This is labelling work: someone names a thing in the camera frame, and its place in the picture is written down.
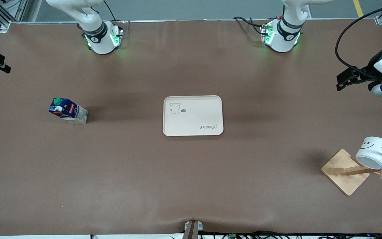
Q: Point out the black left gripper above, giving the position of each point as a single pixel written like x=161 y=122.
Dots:
x=372 y=71

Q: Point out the blue milk carton green cap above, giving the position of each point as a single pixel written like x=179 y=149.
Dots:
x=68 y=111

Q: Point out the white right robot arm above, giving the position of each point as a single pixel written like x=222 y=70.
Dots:
x=99 y=43

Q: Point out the wooden cup rack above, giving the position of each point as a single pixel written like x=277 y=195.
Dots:
x=343 y=176

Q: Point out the brown table cover sheet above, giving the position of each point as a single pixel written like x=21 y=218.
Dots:
x=78 y=166

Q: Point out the beige plastic tray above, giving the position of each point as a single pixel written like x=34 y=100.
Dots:
x=194 y=121

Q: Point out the small green circuit board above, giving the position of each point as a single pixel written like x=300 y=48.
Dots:
x=232 y=236

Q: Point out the aluminium frame with diagonal brace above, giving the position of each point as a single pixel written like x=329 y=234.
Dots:
x=21 y=10

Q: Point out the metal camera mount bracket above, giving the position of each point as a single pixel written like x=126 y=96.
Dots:
x=192 y=230

